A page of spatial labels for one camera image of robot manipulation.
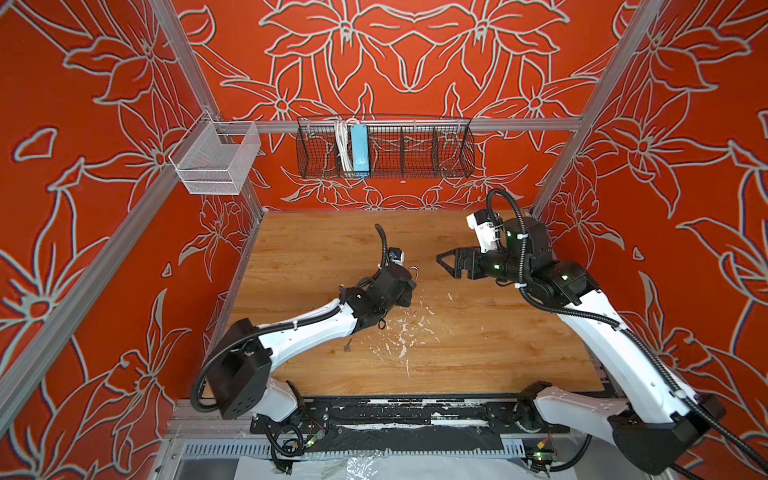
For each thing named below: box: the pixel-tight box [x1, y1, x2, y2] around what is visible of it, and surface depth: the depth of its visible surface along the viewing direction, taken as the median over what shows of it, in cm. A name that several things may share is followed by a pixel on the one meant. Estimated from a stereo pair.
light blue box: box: [350, 124, 370, 177], surface depth 92 cm
